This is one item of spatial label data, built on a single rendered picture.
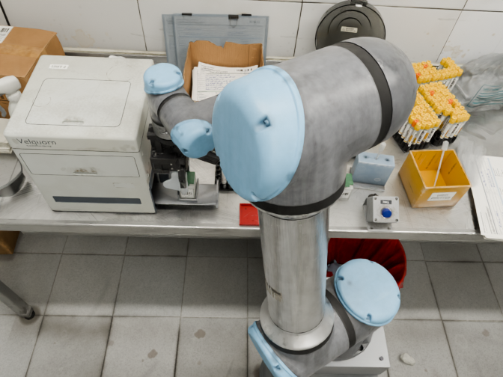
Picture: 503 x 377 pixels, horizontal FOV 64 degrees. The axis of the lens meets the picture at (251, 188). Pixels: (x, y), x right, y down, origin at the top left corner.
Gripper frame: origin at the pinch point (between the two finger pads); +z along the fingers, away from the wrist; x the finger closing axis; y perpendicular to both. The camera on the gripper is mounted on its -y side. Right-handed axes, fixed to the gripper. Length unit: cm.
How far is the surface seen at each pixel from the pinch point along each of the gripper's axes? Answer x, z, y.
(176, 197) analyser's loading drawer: 1.6, 4.6, 3.2
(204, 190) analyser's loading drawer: -1.1, 4.6, -4.2
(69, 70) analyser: -16.8, -21.3, 27.9
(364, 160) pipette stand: -8.3, -1.4, -48.0
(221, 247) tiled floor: -31, 96, -7
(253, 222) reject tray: 6.5, 8.4, -17.6
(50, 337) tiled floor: 14, 96, 65
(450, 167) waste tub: -10, 3, -75
